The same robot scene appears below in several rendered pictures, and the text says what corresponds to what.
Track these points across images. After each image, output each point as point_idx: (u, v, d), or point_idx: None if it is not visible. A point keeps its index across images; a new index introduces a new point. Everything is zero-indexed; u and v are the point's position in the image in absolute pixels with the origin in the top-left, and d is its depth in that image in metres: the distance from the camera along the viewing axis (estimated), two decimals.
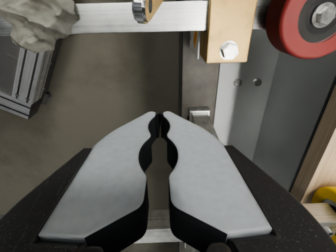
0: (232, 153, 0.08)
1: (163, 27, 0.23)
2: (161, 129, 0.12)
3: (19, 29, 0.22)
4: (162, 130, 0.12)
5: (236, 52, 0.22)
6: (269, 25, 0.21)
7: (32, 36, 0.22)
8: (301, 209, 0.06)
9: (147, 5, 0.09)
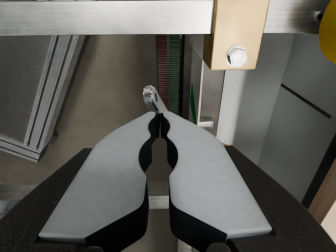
0: (232, 153, 0.08)
1: (166, 207, 0.32)
2: (161, 129, 0.12)
3: None
4: (162, 130, 0.12)
5: None
6: None
7: None
8: (301, 209, 0.06)
9: (154, 91, 0.13)
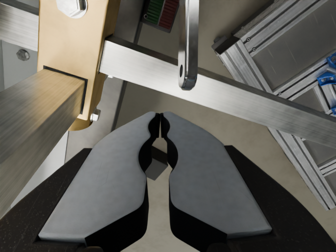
0: (232, 153, 0.08)
1: None
2: (161, 129, 0.12)
3: None
4: (162, 130, 0.12)
5: None
6: None
7: None
8: (301, 209, 0.06)
9: (179, 80, 0.10)
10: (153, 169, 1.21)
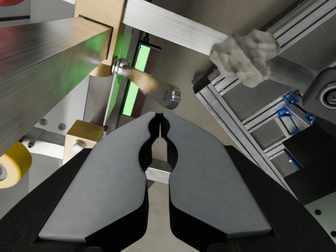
0: (232, 153, 0.08)
1: (143, 4, 0.22)
2: (161, 129, 0.12)
3: (265, 57, 0.25)
4: (162, 130, 0.12)
5: None
6: None
7: (260, 47, 0.24)
8: (301, 209, 0.06)
9: (167, 100, 0.12)
10: None
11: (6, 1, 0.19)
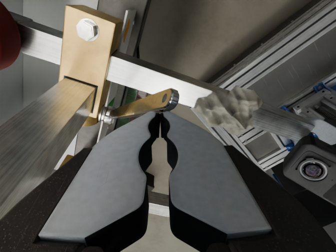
0: (232, 153, 0.08)
1: (128, 65, 0.23)
2: (161, 129, 0.12)
3: (247, 110, 0.26)
4: (162, 130, 0.12)
5: (78, 28, 0.19)
6: (13, 35, 0.19)
7: (242, 103, 0.25)
8: (301, 209, 0.06)
9: (166, 99, 0.12)
10: None
11: None
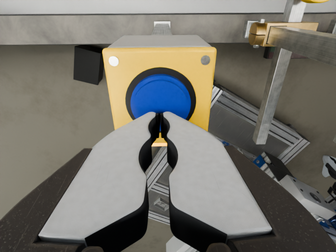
0: (232, 153, 0.08)
1: None
2: (161, 129, 0.12)
3: None
4: (162, 130, 0.12)
5: None
6: None
7: None
8: (301, 209, 0.06)
9: None
10: (86, 73, 1.22)
11: None
